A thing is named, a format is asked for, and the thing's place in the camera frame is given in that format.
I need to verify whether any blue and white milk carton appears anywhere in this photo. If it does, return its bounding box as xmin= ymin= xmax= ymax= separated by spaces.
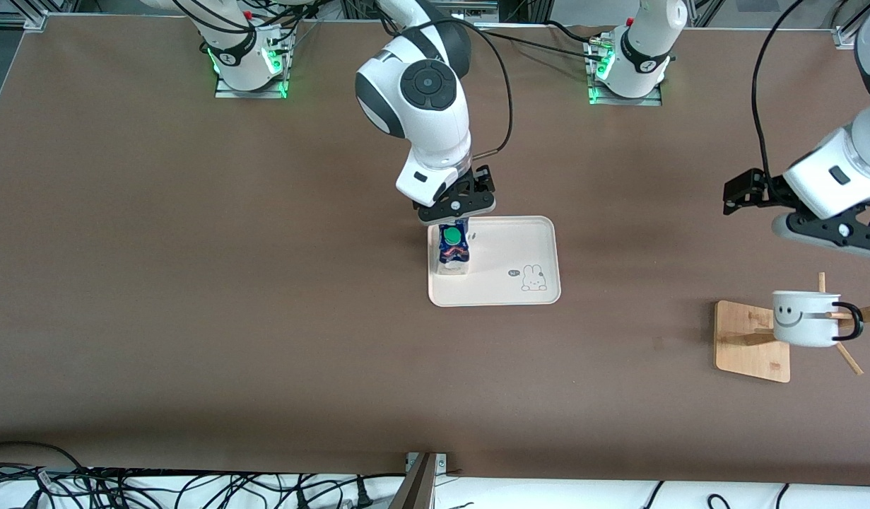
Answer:
xmin=437 ymin=219 xmax=472 ymax=276

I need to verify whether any white smiley mug black handle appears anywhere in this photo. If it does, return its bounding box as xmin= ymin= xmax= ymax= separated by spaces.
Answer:
xmin=772 ymin=290 xmax=864 ymax=349

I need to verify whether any wooden cup stand with pegs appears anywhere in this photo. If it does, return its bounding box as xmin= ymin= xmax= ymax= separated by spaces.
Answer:
xmin=714 ymin=272 xmax=870 ymax=384

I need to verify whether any cream tray with rabbit print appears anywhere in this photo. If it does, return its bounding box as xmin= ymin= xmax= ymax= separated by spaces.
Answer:
xmin=428 ymin=216 xmax=561 ymax=308

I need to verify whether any grey box at table edge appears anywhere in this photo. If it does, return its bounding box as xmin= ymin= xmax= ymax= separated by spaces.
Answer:
xmin=396 ymin=0 xmax=499 ymax=23

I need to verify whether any dark metal beam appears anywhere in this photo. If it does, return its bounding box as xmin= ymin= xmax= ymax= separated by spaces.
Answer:
xmin=387 ymin=452 xmax=437 ymax=509

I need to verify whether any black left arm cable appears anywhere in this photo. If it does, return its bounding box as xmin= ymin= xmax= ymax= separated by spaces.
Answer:
xmin=751 ymin=0 xmax=806 ymax=177

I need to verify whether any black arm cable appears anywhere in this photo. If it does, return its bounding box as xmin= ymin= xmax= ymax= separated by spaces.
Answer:
xmin=751 ymin=0 xmax=806 ymax=177
xmin=378 ymin=0 xmax=515 ymax=158

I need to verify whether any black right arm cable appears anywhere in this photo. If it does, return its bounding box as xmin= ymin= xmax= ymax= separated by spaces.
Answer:
xmin=378 ymin=0 xmax=515 ymax=158

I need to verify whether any black cable across table top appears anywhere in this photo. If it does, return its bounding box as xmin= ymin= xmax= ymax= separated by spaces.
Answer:
xmin=477 ymin=25 xmax=605 ymax=63

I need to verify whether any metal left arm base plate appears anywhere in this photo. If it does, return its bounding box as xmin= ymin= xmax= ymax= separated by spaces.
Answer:
xmin=585 ymin=39 xmax=664 ymax=107

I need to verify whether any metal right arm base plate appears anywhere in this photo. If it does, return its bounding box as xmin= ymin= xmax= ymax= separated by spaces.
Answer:
xmin=214 ymin=28 xmax=294 ymax=100

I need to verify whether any small metal bracket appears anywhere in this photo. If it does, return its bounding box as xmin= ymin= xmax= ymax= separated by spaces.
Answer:
xmin=405 ymin=452 xmax=449 ymax=473

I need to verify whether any black floor cable with plug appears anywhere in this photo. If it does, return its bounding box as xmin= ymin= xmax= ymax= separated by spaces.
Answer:
xmin=346 ymin=472 xmax=407 ymax=509

